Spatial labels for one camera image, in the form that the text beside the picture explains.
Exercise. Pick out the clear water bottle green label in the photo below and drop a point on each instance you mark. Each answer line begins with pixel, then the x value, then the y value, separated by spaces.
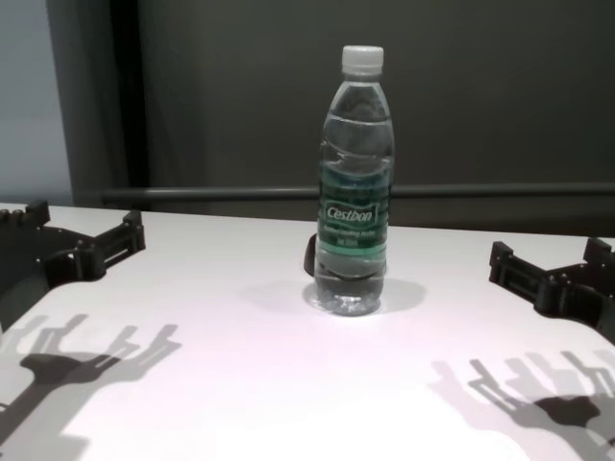
pixel 353 158

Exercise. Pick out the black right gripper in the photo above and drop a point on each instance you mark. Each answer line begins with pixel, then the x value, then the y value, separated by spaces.
pixel 586 293

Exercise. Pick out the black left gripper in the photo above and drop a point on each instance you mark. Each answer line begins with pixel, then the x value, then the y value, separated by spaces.
pixel 43 254

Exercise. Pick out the small black object behind bottle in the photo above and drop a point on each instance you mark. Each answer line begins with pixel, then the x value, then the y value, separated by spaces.
pixel 310 257

